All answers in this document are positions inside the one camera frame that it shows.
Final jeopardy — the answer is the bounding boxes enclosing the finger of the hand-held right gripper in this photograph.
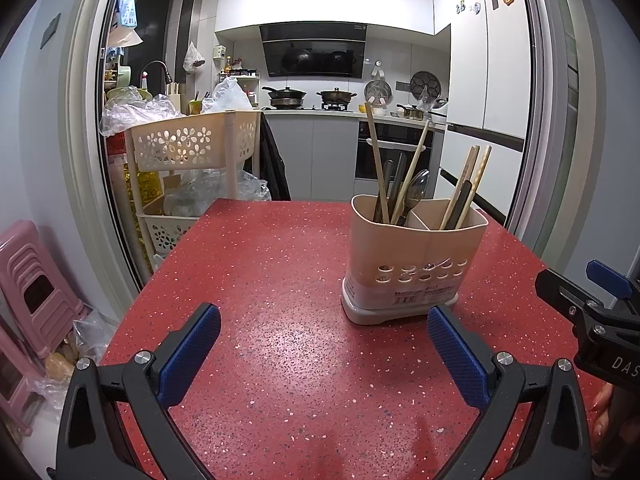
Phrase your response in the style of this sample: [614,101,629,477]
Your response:
[534,269,608,328]
[586,259,640,313]

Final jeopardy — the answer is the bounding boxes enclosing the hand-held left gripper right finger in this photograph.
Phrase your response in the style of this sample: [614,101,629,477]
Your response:
[426,305,596,480]

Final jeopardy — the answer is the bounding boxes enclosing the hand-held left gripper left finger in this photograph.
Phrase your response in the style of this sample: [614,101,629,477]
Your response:
[47,302,222,480]

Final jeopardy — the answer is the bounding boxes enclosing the beige plastic utensil holder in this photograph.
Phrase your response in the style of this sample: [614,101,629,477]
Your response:
[341,194,489,326]

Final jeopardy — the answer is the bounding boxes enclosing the wooden chopstick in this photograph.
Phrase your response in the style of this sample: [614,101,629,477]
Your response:
[364,102,391,223]
[391,119,432,226]
[440,145,481,230]
[454,145,493,231]

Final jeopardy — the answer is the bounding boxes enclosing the person's right hand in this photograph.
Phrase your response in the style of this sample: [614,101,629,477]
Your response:
[591,381,640,442]

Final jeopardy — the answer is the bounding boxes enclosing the clear bag of brown produce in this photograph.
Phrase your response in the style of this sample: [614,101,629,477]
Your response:
[32,310,121,401]

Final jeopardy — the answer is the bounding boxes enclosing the crumpled clear plastic wrap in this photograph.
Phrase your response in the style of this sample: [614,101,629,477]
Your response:
[165,167,273,216]

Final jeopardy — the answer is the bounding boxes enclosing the pink plastic stool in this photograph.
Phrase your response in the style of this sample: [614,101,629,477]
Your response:
[0,220,88,358]
[0,310,48,438]

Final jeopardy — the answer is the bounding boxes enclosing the black hanging cloth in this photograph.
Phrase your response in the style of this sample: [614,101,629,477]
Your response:
[259,112,292,202]

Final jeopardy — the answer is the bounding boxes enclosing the beige plastic trolley cart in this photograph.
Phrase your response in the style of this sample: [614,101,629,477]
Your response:
[122,110,263,271]

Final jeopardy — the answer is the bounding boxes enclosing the white refrigerator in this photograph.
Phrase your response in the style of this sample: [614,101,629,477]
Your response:
[434,0,533,231]

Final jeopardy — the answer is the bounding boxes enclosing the black built-in oven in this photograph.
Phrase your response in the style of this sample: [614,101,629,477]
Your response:
[355,120,446,181]

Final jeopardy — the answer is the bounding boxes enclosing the grey kitchen base cabinet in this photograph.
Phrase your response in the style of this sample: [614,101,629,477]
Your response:
[262,110,361,202]

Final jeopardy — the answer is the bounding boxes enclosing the clear plastic bags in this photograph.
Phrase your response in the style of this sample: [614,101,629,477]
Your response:
[99,85,183,137]

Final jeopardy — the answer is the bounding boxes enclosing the green plastic basin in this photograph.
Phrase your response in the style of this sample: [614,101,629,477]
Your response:
[106,87,153,104]

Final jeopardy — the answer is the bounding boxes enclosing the round metal steamer rack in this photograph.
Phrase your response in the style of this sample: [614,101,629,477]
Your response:
[363,80,393,106]

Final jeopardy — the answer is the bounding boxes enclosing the black wok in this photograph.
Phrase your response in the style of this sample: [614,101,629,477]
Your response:
[261,86,308,109]

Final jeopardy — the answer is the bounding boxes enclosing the gas stove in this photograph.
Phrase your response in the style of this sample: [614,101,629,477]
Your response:
[270,102,358,111]

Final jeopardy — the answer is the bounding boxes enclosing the white spice rack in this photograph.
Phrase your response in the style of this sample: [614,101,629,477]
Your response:
[218,55,261,106]

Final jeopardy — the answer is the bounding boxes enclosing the cooking pot with lid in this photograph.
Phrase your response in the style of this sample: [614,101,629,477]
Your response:
[316,87,358,106]

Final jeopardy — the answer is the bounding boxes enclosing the black kitchen faucet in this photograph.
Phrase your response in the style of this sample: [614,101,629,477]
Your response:
[140,61,173,94]

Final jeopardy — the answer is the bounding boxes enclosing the hanging white plastic bag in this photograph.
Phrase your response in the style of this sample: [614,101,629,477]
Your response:
[182,41,206,74]

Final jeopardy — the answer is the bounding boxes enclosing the black range hood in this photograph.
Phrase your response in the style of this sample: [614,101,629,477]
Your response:
[259,22,368,79]

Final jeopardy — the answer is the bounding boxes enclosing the blue hanging bag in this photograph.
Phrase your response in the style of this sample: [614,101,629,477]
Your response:
[112,0,138,28]

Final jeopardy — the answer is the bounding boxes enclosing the dark wall switch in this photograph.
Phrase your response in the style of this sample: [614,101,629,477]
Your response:
[42,13,62,49]

